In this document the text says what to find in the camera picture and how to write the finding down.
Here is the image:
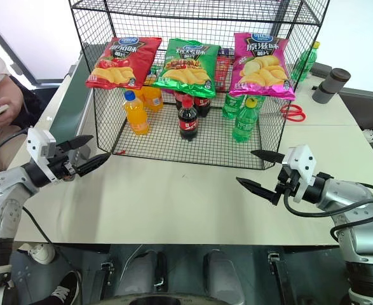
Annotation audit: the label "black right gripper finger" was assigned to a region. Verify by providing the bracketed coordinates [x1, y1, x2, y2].
[250, 149, 285, 164]
[236, 177, 281, 206]

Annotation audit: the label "green soda bottle yellow cap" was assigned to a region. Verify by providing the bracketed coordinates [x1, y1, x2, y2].
[290, 41, 321, 83]
[221, 92, 247, 119]
[231, 97, 260, 144]

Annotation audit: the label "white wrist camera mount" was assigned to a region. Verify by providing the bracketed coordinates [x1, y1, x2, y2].
[26, 126, 60, 185]
[281, 144, 318, 203]

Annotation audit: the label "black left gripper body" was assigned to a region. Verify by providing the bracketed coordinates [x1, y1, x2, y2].
[48, 143, 79, 182]

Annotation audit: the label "orange soda bottle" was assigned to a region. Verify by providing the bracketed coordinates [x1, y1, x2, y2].
[123, 90, 151, 137]
[140, 86, 165, 112]

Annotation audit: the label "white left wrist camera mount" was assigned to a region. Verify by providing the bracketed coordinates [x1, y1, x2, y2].
[26, 126, 60, 185]

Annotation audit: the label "red snack pack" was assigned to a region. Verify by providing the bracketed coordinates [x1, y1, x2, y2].
[214, 46, 235, 93]

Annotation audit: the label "black wire mesh rack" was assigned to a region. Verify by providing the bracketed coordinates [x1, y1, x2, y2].
[67, 0, 330, 171]

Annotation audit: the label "grey rounded robot foot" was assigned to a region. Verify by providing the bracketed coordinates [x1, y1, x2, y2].
[203, 249, 248, 305]

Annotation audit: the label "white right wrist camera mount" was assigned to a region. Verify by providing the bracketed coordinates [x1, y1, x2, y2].
[281, 144, 318, 203]

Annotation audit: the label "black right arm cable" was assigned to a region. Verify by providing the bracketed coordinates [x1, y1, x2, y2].
[283, 182, 373, 243]

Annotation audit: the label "green potato chips bag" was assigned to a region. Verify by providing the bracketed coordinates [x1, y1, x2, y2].
[151, 37, 222, 98]

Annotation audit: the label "red handled scissors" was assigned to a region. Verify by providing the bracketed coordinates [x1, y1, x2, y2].
[280, 104, 306, 123]

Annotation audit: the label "person's hand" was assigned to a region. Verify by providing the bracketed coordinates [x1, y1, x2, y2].
[0, 90, 25, 128]

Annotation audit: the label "black sneaker white laces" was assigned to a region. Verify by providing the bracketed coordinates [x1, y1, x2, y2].
[1, 269, 83, 305]

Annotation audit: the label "red potato chips bag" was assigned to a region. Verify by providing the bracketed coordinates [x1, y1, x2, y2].
[85, 36, 163, 91]

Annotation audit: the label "grey stacked cylinder weights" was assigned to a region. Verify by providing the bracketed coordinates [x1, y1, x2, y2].
[311, 67, 351, 105]

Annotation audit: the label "magenta potato chips bag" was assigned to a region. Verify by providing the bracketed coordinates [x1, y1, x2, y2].
[229, 31, 297, 102]

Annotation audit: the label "dark green conveyor belt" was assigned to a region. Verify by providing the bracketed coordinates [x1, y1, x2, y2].
[46, 43, 114, 166]

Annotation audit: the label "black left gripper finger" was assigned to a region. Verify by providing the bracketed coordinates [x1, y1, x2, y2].
[75, 152, 112, 178]
[65, 135, 95, 151]

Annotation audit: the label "cola bottle red cap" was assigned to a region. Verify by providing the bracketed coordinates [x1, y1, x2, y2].
[193, 95, 212, 119]
[177, 97, 200, 142]

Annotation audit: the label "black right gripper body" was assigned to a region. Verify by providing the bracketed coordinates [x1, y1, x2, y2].
[275, 164, 302, 201]

